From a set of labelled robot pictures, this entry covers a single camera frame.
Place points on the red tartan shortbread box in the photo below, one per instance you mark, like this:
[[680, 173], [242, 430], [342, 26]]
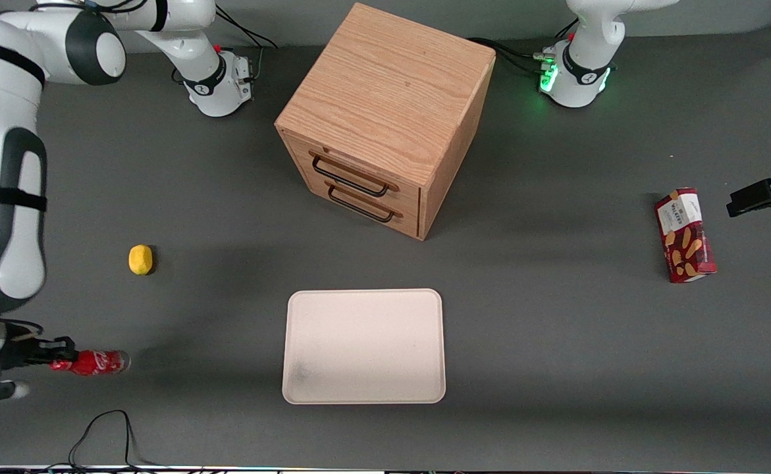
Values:
[[685, 237]]

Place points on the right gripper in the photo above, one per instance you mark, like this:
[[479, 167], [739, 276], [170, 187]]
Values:
[[16, 353]]

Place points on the red coke bottle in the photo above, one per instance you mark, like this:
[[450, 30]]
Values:
[[95, 363]]

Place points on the yellow lemon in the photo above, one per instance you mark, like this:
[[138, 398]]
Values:
[[140, 259]]

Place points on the beige rectangular tray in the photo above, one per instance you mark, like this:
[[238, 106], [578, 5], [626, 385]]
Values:
[[365, 345]]

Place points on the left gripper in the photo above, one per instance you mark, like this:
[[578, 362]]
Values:
[[759, 196]]

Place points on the wooden drawer front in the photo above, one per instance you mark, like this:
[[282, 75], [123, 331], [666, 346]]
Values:
[[296, 148], [306, 181]]

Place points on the oak wooden drawer cabinet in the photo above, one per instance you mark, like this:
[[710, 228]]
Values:
[[385, 79]]

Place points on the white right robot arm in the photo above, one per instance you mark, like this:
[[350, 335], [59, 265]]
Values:
[[20, 250]]

